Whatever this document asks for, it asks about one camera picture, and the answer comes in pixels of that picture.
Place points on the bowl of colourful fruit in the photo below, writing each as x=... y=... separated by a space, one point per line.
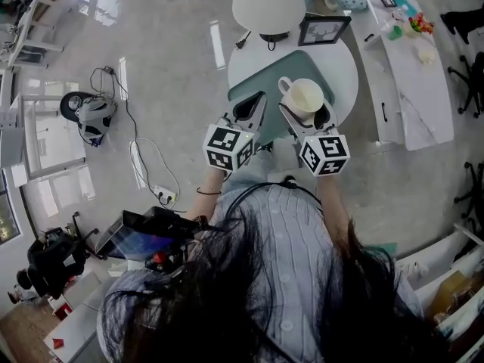
x=417 y=25

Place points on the person's left forearm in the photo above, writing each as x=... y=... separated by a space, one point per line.
x=206 y=202

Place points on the black chair with backpack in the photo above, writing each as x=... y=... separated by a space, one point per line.
x=56 y=259

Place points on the yellow box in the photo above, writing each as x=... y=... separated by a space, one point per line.
x=448 y=293

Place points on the person's legs in jeans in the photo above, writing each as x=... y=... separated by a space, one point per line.
x=264 y=165

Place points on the white shelf unit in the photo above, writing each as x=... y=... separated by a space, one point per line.
x=453 y=278

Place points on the cream ceramic cup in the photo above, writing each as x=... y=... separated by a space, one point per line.
x=304 y=95

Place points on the person's right forearm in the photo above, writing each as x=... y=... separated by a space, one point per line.
x=332 y=202

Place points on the black chest mounted box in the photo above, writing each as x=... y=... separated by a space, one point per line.
x=162 y=221

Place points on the glass top table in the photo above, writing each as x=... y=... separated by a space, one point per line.
x=45 y=138

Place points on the teal tray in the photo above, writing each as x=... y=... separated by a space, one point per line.
x=291 y=66

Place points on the white marble top cabinet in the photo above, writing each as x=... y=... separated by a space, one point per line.
x=416 y=89

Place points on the green cup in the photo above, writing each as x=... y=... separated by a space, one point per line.
x=395 y=33

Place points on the black wrist band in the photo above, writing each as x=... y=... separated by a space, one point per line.
x=208 y=193

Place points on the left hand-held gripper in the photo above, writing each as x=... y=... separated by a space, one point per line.
x=223 y=146

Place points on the round black disc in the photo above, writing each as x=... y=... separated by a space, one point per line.
x=70 y=106

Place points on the white shade table lamp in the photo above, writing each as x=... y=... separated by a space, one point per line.
x=266 y=2

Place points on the small red object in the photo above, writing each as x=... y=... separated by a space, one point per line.
x=58 y=343

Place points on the small white cup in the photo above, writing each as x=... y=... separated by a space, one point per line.
x=427 y=55

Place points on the black deer picture frame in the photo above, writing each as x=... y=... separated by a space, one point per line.
x=323 y=30

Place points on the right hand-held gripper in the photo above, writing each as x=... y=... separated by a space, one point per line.
x=325 y=155

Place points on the round white side table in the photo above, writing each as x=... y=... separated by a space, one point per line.
x=340 y=66

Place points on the light blue knitted cardigan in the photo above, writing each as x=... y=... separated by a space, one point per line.
x=291 y=263

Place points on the red push button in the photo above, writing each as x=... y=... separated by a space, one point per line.
x=160 y=258

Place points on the open laptop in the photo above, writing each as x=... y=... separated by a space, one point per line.
x=132 y=242

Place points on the white low cabinet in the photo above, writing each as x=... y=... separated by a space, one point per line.
x=79 y=327

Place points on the black office chair base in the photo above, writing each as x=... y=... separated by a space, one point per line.
x=474 y=191
x=470 y=85

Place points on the white power strip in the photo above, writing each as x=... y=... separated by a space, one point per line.
x=165 y=194

